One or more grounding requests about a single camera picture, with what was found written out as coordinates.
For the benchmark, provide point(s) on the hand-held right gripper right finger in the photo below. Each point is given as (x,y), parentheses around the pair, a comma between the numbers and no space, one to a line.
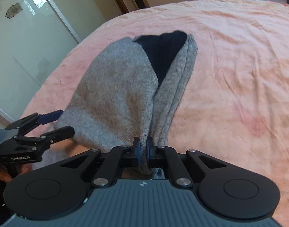
(149,152)

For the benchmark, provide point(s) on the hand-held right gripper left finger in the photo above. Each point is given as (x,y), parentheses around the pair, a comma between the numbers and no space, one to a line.
(137,152)

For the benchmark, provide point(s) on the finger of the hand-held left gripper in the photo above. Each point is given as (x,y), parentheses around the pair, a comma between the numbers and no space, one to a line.
(64,131)
(50,117)

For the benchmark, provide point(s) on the person's left hand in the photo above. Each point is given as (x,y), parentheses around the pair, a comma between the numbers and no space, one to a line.
(0,171)

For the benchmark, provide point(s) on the floral frosted glass wardrobe door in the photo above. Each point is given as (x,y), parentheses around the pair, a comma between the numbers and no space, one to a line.
(35,40)

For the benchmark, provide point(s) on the pink blanket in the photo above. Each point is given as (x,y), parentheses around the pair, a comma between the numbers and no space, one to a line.
(229,75)

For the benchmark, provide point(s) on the grey and navy sweater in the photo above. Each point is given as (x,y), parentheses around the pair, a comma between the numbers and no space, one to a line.
(116,92)

